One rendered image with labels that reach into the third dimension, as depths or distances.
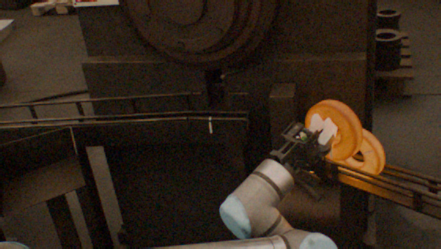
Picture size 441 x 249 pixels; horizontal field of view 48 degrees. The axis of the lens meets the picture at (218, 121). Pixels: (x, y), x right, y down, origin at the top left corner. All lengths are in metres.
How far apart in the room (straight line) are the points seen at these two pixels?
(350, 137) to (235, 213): 0.35
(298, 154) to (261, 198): 0.15
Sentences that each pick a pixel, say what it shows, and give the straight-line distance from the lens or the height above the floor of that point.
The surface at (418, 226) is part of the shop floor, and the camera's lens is 2.26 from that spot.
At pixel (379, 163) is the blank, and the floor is 0.71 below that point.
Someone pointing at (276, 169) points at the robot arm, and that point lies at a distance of 1.09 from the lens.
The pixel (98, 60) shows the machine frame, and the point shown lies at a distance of 1.78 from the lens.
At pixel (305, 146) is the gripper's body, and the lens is 1.12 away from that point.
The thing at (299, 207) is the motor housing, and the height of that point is 0.50.
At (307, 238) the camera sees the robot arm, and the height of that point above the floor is 0.81.
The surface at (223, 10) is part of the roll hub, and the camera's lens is 1.34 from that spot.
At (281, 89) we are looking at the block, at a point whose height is 0.80.
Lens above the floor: 1.46
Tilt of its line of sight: 29 degrees down
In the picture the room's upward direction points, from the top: 7 degrees counter-clockwise
